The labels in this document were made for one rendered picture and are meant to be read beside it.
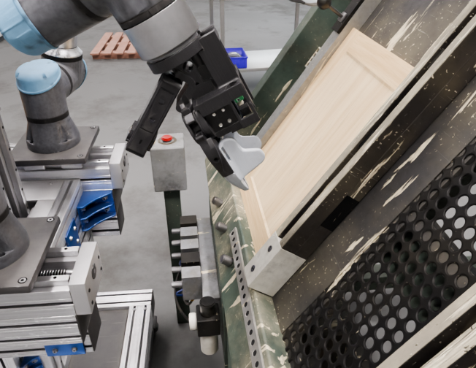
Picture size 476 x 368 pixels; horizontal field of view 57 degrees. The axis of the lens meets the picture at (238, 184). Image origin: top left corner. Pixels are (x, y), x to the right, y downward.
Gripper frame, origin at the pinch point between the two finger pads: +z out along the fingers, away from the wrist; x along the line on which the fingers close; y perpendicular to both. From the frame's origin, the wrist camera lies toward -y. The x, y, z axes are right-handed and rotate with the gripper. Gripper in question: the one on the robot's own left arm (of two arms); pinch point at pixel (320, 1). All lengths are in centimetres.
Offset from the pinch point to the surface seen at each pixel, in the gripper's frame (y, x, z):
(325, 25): 18.5, -2.5, 12.7
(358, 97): -25.1, 22.1, 10.5
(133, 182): 190, 102, 16
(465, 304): -80, 50, 5
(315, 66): -0.5, 15.3, 8.3
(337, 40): -3.6, 6.8, 8.8
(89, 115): 317, 85, -25
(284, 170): -10.4, 45.4, 10.6
